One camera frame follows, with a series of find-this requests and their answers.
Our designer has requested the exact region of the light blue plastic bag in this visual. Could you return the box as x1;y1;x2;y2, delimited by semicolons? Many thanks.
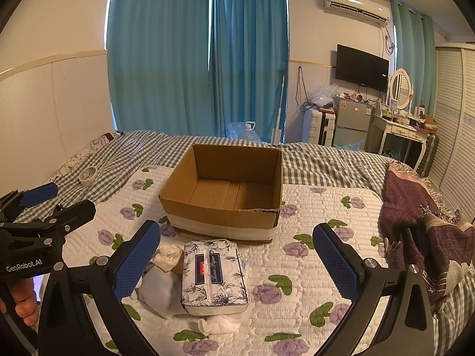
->
332;139;365;152

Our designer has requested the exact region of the black wall television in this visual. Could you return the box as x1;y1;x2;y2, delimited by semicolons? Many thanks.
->
335;44;389;93

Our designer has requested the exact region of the tape roll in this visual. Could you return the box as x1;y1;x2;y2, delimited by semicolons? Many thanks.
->
78;166;98;187

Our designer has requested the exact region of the cream cloth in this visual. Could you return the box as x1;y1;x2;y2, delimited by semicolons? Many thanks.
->
151;244;183;276

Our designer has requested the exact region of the white floral quilted mat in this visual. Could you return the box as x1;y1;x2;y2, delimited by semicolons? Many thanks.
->
63;166;384;355

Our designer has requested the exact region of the teal curtain panel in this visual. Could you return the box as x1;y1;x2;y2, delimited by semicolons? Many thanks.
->
210;0;289;142
106;0;215;136

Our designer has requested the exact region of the white cloth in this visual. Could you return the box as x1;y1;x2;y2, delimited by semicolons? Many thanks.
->
137;264;188;319

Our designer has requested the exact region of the person's left hand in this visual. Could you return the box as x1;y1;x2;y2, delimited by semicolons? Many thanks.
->
10;278;39;326

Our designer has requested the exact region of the white louvered wardrobe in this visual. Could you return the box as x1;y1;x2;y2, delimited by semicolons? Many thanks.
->
429;43;475;222

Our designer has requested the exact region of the white dressing table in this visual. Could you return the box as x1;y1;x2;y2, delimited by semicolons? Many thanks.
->
365;114;439;177

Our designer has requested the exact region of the grey mini fridge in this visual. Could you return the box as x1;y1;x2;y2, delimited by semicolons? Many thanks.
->
333;99;372;150

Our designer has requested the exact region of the teal curtain left panel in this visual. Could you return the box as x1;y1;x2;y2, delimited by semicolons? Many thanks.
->
106;0;215;136

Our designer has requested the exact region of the teal curtain right window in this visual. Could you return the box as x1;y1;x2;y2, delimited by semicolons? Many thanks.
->
390;0;436;116

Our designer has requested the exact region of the grey checked bedsheet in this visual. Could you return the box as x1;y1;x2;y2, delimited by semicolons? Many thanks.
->
14;129;470;356

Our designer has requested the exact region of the teal curtain middle panel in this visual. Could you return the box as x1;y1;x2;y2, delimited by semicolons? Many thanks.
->
210;0;289;142

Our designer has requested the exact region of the small white crumpled tissue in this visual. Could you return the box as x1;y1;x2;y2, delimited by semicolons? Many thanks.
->
197;310;251;336

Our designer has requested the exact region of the brown cardboard box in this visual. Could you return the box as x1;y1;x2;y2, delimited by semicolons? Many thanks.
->
159;145;283;243

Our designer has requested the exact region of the clear plastic bag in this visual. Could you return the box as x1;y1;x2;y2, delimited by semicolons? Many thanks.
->
310;84;340;108

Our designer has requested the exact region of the floral tissue pack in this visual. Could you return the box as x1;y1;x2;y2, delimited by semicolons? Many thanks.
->
181;239;249;317

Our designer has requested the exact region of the white air conditioner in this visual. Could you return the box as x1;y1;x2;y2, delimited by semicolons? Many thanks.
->
324;0;390;25

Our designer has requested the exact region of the maroon woven blanket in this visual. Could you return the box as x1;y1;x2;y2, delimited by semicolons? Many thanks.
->
379;162;474;312

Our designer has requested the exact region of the white suitcase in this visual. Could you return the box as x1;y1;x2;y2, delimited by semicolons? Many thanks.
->
302;109;336;146

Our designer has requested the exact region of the white oval vanity mirror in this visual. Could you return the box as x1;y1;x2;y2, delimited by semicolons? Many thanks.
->
388;68;414;111

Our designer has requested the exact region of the clear water jug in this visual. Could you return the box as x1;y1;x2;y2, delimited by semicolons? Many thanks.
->
227;121;261;143

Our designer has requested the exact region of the white mop pole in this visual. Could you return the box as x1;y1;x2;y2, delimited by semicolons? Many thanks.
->
271;60;288;145

